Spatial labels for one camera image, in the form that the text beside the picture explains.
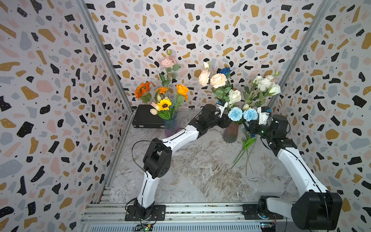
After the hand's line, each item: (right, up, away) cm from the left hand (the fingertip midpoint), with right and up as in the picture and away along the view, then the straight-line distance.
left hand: (234, 117), depth 81 cm
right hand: (+6, -2, -2) cm, 7 cm away
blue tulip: (+13, -19, +19) cm, 30 cm away
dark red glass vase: (+2, -11, +15) cm, 19 cm away
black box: (-62, 0, +30) cm, 69 cm away
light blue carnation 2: (+5, +1, -10) cm, 11 cm away
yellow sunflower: (-39, +7, -1) cm, 40 cm away
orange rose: (-29, +15, +1) cm, 33 cm away
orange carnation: (-41, +15, +2) cm, 44 cm away
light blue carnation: (-2, +1, -9) cm, 9 cm away
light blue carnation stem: (+15, -24, +16) cm, 32 cm away
